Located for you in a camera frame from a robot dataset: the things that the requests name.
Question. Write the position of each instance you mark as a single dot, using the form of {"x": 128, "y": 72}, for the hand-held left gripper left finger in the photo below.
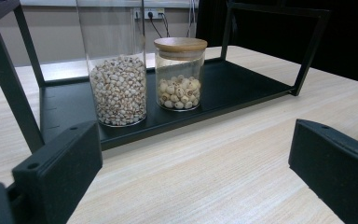
{"x": 59, "y": 171}

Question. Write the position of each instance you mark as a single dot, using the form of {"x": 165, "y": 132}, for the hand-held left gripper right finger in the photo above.
{"x": 332, "y": 161}

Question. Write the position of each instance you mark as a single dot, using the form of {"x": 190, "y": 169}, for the tall glass jar of grains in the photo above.
{"x": 119, "y": 90}

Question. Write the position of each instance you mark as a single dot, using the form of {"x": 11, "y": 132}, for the black two-tier metal shelf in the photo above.
{"x": 230, "y": 84}

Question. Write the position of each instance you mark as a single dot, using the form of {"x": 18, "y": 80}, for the short glass jar of lotus seeds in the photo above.
{"x": 179, "y": 93}

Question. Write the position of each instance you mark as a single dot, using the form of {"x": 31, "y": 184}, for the black curtain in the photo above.
{"x": 348, "y": 40}

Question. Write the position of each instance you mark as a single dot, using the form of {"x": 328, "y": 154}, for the white wall socket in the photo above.
{"x": 150, "y": 13}

